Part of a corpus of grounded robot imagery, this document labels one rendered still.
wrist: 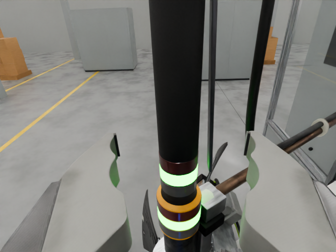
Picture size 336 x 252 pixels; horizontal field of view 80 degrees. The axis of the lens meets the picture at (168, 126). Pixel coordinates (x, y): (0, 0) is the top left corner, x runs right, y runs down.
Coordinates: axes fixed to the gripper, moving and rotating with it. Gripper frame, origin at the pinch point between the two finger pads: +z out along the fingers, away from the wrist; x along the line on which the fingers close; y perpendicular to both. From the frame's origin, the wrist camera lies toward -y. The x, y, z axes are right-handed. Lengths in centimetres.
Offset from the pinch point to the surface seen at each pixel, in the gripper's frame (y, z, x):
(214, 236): 53, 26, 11
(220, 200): 11.3, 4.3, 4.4
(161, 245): 19.8, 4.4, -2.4
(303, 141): 11.4, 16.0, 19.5
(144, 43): 135, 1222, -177
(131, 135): 166, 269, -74
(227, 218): 55, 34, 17
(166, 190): 6.8, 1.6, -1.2
